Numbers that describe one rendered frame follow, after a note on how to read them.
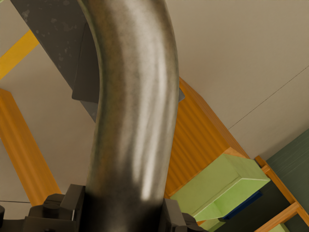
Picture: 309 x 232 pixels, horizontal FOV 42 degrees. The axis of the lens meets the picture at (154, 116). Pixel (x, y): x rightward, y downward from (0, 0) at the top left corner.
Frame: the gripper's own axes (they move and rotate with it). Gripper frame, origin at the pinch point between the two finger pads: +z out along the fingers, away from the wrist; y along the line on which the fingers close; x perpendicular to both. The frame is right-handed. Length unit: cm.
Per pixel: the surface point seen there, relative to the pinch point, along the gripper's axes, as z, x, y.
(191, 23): 207, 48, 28
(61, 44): 5.7, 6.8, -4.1
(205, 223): 529, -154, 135
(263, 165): 509, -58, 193
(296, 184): 537, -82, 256
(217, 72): 268, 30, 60
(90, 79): 3.7, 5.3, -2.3
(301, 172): 538, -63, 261
